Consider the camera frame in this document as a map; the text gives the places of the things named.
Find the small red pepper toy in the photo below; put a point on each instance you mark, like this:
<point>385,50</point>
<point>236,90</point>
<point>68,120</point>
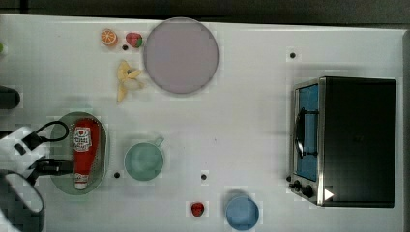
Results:
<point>197,209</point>

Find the blue bowl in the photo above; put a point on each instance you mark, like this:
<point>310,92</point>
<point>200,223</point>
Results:
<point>241,212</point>

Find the purple round plate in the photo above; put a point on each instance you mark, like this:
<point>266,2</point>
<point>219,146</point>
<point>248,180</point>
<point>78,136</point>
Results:
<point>181,55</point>

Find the orange slice toy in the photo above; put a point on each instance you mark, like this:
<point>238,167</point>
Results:
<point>109,37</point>

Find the black cylinder upper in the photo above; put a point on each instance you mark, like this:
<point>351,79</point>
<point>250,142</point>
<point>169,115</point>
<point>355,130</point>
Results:
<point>9,98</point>

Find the red ketchup bottle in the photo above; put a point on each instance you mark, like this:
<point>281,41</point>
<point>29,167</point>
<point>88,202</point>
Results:
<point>86,139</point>

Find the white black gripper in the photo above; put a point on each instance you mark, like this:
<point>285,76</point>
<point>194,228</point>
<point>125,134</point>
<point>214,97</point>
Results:
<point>21,150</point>

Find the peeled banana toy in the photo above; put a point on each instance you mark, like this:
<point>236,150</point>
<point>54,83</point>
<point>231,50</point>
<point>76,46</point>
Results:
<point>127,80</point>

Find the green oval strainer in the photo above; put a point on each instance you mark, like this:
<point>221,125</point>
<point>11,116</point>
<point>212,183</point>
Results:
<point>63,150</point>

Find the red strawberry toy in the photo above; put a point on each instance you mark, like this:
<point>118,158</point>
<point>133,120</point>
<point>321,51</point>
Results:
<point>134,39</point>

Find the black toaster oven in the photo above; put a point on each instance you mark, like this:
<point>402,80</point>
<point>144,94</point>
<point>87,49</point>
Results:
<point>344,142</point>

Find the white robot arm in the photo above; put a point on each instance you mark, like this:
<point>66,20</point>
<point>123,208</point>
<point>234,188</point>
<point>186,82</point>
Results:
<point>21,203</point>

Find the green mug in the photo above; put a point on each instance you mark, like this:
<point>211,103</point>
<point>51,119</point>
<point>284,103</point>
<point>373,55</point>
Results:
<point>144,161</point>

